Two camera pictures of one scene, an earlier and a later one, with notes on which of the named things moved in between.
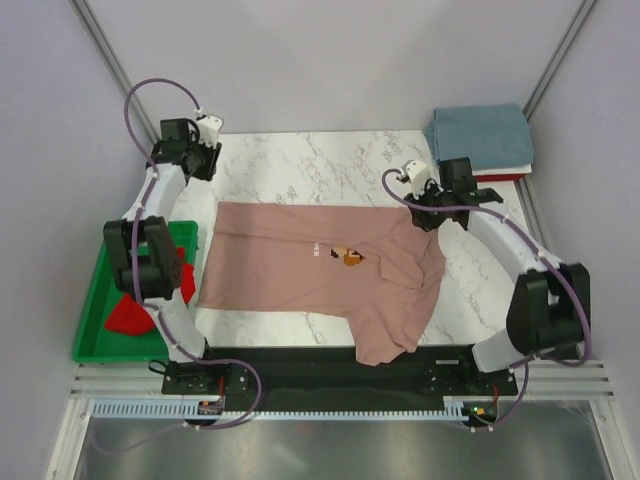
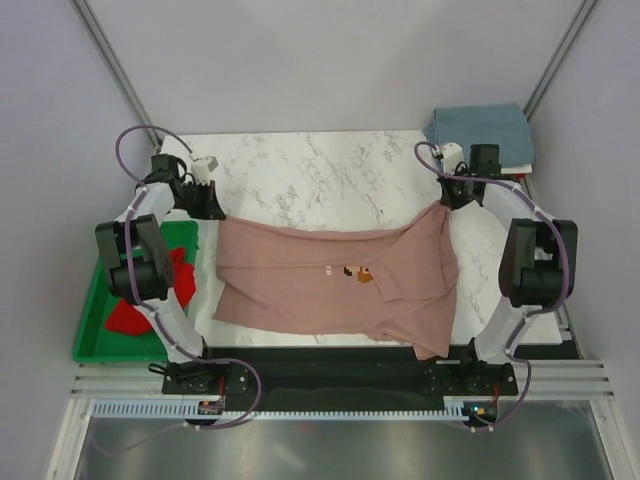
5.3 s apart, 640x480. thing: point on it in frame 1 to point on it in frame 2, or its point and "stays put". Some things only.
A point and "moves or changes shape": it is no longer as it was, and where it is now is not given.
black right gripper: (420, 219) to (454, 203)
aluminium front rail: (548, 379) stays put
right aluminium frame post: (579, 16) stays put
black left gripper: (213, 155) to (211, 208)
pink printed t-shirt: (370, 264) moves or changes shape
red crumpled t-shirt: (132, 318) stays put
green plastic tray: (95, 342) stays put
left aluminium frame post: (139, 107) stays put
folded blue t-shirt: (491, 136) stays put
